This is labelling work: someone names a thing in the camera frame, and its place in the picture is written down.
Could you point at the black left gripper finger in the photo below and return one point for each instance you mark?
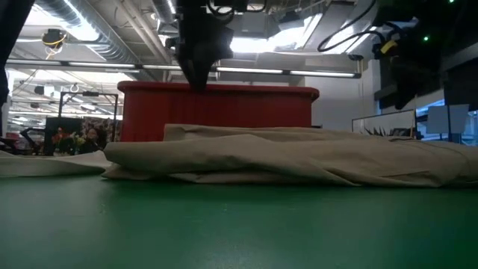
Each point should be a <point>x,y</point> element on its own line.
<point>204,74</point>
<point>193,74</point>

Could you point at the beige garment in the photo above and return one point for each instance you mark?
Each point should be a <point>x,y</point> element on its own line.
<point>280,157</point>

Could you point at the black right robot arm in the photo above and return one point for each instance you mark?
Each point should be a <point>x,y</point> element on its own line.
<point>418,74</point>

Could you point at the red plastic laundry bin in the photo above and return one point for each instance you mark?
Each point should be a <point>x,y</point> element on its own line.
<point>224,112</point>

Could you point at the long ceiling tube light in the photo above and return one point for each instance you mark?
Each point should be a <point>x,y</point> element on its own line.
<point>250,70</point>

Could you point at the dark floral fabric panel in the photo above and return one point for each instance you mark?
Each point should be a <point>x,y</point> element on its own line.
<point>112,127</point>

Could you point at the person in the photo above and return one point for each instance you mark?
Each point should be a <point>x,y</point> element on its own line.
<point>91,136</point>

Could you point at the white bonavita tote bag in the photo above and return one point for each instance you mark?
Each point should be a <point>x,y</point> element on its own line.
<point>48,164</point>

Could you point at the framed glass panel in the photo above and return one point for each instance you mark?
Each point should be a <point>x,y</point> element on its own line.
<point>384,119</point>

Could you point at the grey sign on stand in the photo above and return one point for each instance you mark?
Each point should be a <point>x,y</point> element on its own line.
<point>448,119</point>

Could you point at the black aluminium table frame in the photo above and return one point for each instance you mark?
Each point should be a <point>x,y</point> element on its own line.
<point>9,30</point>

